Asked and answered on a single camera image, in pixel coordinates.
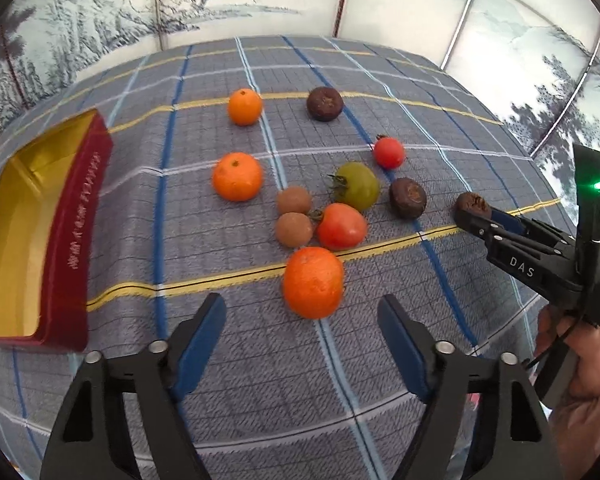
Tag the medium orange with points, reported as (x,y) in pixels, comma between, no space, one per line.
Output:
(237,177)

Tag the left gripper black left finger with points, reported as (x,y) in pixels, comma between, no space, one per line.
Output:
(91,437)

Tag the painted folding screen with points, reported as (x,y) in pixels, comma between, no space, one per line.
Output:
(534,63)

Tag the large red tomato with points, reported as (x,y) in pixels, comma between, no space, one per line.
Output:
(339,226)

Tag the small red tomato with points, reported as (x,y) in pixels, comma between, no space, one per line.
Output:
(388,152)

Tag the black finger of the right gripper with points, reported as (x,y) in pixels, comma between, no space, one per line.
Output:
(510,226)
(479,227)

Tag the green tomato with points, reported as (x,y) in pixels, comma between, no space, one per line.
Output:
(354,184)

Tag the plaid grey tablecloth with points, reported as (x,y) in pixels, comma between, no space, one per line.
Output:
(301,179)

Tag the dark brown fruit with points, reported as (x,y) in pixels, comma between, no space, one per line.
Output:
(473,203)
(324,104)
(407,198)

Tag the brown longan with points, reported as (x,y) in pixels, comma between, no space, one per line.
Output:
(293,229)
(293,199)

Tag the person's right hand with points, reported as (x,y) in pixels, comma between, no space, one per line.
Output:
(584,341)

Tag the red gold toffee tin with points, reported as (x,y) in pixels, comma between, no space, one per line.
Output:
(48,200)

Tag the small orange top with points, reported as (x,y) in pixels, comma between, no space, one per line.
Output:
(244,107)

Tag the dark brown fruit top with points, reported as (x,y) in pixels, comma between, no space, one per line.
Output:
(324,104)

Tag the large orange front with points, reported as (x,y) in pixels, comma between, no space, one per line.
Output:
(312,283)

